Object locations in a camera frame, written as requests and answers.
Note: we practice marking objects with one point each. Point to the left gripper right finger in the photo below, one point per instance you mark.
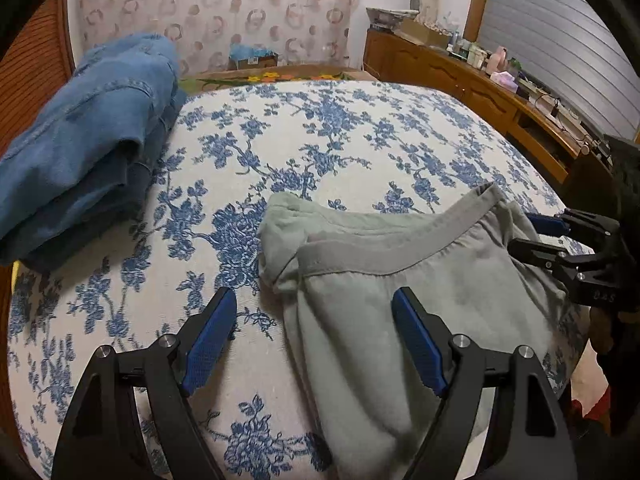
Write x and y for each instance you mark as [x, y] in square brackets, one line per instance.
[527, 437]

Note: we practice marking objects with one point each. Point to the brown cardboard box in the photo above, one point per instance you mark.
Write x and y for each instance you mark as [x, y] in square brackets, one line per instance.
[421, 35]

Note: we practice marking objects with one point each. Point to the grey shorts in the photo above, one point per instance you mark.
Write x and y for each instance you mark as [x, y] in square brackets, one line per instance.
[371, 301]

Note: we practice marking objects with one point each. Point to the floral colourful blanket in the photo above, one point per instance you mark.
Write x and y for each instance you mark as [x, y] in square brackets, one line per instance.
[213, 81]

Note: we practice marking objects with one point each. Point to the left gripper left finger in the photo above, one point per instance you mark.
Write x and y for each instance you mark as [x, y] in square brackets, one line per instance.
[101, 437]

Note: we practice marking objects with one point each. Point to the grey window shutter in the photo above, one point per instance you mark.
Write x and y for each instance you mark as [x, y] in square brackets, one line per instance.
[565, 45]

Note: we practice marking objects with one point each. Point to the cardboard box with blue cloth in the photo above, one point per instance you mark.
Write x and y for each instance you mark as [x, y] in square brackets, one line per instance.
[244, 57]

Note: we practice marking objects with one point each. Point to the blue floral bedsheet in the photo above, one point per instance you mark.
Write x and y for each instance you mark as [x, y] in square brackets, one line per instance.
[357, 146]

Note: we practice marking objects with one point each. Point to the folded blue jeans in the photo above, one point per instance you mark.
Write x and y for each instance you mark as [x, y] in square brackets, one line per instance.
[88, 159]

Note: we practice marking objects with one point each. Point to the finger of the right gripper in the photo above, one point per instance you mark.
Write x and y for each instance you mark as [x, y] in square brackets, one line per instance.
[560, 222]
[540, 254]

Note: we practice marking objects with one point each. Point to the circle patterned curtain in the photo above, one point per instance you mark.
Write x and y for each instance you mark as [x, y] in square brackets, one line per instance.
[204, 31]

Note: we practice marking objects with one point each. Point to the wooden dresser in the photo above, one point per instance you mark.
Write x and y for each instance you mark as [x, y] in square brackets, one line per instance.
[393, 59]

